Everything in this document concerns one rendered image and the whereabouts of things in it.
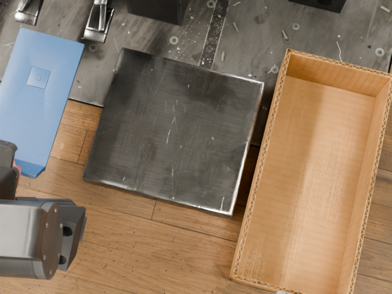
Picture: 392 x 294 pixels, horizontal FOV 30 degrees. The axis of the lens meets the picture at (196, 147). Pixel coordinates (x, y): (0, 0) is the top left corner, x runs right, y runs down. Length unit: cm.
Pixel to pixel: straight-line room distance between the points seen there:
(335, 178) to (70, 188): 30
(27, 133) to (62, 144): 9
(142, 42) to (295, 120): 20
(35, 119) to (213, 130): 20
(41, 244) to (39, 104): 26
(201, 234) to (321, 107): 20
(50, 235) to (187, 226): 29
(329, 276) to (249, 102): 21
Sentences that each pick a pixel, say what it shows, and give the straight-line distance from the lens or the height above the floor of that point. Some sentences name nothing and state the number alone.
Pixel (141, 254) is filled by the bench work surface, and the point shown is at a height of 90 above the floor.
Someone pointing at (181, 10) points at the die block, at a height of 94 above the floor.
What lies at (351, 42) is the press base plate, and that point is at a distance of 90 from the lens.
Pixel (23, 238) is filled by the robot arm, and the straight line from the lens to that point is 52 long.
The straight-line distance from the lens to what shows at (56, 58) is 78.
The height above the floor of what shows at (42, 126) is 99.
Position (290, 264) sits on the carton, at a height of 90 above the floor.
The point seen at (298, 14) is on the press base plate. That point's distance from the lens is 90.
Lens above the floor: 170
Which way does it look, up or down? 75 degrees down
